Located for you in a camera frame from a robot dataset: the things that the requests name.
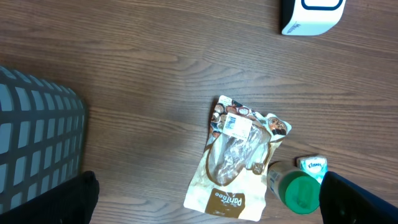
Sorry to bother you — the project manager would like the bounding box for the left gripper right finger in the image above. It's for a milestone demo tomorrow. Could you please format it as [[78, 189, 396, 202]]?
[[319, 171, 397, 224]]

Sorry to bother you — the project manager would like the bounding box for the white barcode scanner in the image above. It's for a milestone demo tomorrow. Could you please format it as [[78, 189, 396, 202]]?
[[280, 0, 346, 36]]

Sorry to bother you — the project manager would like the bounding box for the grey plastic mesh basket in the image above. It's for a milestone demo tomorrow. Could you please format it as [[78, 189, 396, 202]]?
[[1, 67, 88, 213]]

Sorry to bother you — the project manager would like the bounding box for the beige snack bag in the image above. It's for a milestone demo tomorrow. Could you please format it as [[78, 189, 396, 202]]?
[[183, 95, 292, 222]]

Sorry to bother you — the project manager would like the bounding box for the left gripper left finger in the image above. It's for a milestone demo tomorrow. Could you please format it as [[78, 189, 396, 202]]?
[[1, 171, 100, 224]]

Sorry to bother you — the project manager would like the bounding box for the teal tissue pack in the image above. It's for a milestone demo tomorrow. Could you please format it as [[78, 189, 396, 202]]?
[[296, 155, 328, 184]]

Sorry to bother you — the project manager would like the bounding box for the green lid jar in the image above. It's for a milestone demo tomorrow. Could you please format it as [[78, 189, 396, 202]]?
[[267, 161, 320, 215]]

